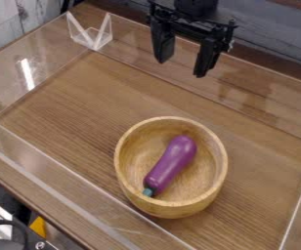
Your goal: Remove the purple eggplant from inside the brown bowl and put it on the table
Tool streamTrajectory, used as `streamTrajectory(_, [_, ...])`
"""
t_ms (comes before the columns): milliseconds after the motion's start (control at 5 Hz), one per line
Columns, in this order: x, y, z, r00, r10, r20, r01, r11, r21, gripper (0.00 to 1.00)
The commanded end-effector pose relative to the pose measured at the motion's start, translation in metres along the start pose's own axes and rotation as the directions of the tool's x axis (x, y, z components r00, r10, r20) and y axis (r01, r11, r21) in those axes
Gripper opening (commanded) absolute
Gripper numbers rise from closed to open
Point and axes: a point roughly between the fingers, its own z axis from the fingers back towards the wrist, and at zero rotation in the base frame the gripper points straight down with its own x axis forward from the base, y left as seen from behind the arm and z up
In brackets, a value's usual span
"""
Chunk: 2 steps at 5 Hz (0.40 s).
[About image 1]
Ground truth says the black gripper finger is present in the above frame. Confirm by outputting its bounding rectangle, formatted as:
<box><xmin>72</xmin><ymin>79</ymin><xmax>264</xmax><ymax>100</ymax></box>
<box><xmin>194</xmin><ymin>38</ymin><xmax>220</xmax><ymax>78</ymax></box>
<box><xmin>149</xmin><ymin>18</ymin><xmax>175</xmax><ymax>63</ymax></box>

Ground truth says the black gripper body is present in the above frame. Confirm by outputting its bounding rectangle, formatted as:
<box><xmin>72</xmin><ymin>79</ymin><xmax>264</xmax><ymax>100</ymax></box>
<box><xmin>148</xmin><ymin>0</ymin><xmax>238</xmax><ymax>52</ymax></box>

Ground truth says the purple toy eggplant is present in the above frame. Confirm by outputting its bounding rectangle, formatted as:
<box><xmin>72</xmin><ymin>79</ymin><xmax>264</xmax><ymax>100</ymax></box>
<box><xmin>143</xmin><ymin>136</ymin><xmax>198</xmax><ymax>197</ymax></box>

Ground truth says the brown wooden bowl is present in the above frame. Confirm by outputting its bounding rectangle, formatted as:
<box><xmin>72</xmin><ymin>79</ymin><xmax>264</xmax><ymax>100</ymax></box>
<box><xmin>113</xmin><ymin>116</ymin><xmax>228</xmax><ymax>219</ymax></box>

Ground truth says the yellow label on equipment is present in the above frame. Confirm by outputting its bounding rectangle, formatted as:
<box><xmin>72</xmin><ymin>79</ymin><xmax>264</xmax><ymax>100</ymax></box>
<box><xmin>29</xmin><ymin>216</ymin><xmax>47</xmax><ymax>237</ymax></box>

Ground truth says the clear acrylic corner bracket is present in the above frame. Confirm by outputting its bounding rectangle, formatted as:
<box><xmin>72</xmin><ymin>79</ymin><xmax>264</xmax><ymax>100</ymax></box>
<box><xmin>65</xmin><ymin>13</ymin><xmax>112</xmax><ymax>52</ymax></box>

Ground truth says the clear acrylic tray wall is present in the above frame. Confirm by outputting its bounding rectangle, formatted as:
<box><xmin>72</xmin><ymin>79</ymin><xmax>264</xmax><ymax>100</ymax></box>
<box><xmin>0</xmin><ymin>124</ymin><xmax>194</xmax><ymax>250</ymax></box>

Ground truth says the black cable lower left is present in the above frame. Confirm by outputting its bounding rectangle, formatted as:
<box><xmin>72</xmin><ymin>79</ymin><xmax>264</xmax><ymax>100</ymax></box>
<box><xmin>0</xmin><ymin>219</ymin><xmax>31</xmax><ymax>250</ymax></box>

